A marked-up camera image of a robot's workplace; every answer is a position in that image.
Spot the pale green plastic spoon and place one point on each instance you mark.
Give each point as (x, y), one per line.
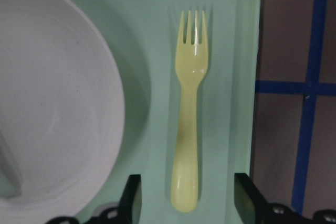
(11, 177)

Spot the light green tray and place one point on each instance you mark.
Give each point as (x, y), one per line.
(142, 35)

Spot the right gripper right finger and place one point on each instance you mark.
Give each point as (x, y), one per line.
(253, 208)

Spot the white round plate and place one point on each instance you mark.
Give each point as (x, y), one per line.
(62, 107)

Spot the yellow plastic fork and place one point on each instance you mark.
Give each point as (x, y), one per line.
(191, 64)

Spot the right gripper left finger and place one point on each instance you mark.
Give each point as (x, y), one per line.
(126, 210)

